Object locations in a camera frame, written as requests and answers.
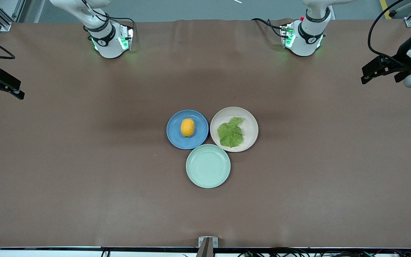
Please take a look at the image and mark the green lettuce leaf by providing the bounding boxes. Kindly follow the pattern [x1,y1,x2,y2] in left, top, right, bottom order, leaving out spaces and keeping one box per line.
[217,117,245,148]

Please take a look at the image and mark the black left base cable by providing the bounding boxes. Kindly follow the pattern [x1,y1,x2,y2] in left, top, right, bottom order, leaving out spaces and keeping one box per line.
[251,17,285,38]

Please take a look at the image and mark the beige round plate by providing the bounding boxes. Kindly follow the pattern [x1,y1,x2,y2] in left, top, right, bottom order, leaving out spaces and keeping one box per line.
[210,106,259,153]

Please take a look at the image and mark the blue round plate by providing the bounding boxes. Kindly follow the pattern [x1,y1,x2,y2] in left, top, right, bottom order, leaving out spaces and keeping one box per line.
[166,110,209,150]

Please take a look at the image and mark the brown table cover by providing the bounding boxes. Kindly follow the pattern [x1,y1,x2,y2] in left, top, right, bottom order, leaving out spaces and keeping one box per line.
[0,18,411,249]

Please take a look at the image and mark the mint green round plate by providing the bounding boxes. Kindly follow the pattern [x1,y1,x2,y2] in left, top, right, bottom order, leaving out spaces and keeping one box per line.
[186,144,231,189]

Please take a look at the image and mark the black cable bundle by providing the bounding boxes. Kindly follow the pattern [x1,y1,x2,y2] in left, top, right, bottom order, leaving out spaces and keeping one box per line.
[237,246,411,257]

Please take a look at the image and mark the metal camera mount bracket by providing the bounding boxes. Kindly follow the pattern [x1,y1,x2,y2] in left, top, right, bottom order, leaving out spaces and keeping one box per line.
[196,236,219,257]

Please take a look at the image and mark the yellow lemon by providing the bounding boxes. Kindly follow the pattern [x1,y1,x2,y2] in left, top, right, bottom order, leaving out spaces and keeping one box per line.
[181,118,196,137]

